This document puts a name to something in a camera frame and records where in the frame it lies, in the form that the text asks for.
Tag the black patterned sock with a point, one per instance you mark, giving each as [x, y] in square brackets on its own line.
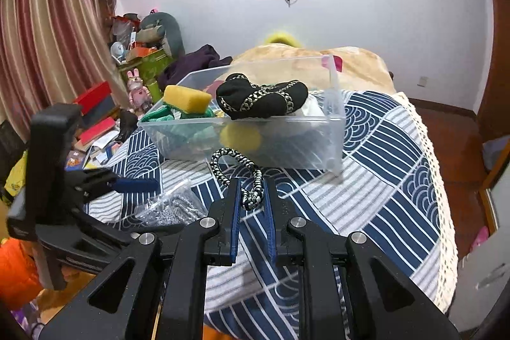
[271, 101]

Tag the beige fleece blanket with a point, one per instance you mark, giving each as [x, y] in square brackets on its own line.
[358, 73]

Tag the dark purple cloth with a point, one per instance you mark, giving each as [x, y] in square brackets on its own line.
[191, 63]

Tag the clear bag of screws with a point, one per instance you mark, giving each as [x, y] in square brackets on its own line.
[175, 208]

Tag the white wall socket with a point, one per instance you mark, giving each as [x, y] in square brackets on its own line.
[422, 81]

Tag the pink rabbit toy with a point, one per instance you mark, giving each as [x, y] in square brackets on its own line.
[139, 91]

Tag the brown wooden door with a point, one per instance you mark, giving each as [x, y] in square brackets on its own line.
[496, 45]

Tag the blue white patterned bedspread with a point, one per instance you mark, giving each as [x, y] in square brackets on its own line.
[378, 172]

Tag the orange cloth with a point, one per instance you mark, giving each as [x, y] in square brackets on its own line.
[18, 272]

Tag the striped red curtain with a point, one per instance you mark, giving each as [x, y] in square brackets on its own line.
[51, 25]

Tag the grey plush dinosaur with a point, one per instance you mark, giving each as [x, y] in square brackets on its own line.
[163, 31]

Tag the red flat box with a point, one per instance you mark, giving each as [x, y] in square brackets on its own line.
[97, 129]
[93, 95]

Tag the clear plastic box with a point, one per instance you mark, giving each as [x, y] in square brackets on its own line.
[287, 141]

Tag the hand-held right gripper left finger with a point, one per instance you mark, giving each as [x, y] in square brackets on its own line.
[236, 212]

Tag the yellow rectangular sponge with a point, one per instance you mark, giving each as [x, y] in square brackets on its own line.
[187, 98]

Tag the yellow round sponge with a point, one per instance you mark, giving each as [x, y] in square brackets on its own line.
[239, 137]

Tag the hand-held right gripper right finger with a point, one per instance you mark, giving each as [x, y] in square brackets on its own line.
[270, 222]

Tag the white cloth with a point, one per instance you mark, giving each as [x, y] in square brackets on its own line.
[310, 109]

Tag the green knitted cloth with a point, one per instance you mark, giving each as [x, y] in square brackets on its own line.
[179, 129]

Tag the green cardboard box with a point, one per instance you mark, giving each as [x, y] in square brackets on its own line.
[147, 65]

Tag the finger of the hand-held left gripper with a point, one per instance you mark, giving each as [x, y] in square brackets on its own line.
[99, 236]
[137, 184]

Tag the yellow bag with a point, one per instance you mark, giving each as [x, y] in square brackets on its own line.
[16, 176]

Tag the yellow green plush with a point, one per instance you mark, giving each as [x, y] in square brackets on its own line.
[281, 37]

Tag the grey cabinet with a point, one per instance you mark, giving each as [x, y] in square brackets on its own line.
[486, 268]

